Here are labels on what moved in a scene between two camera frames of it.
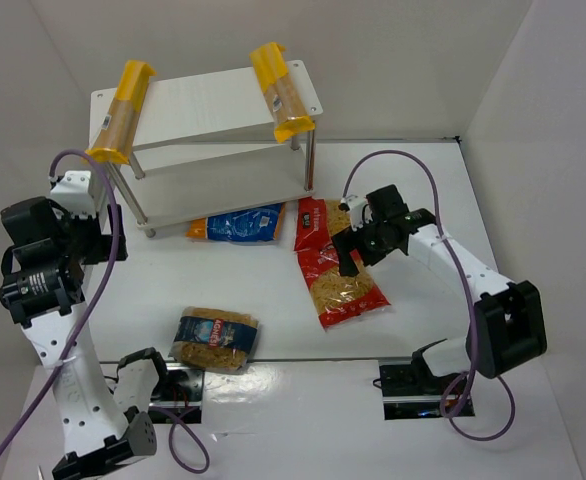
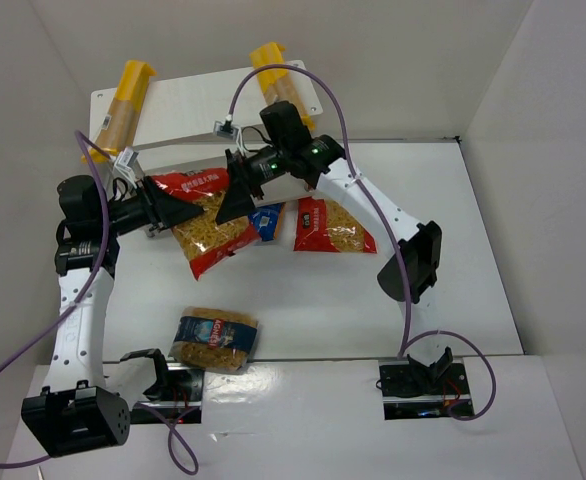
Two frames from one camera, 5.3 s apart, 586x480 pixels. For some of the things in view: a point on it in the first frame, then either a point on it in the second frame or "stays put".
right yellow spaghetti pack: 285,99 stays put
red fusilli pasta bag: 338,298 to 205,241
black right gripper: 355,240 to 238,176
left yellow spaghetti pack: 114,138 stays put
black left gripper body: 108,240 to 153,205
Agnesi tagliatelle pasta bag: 214,339 stays put
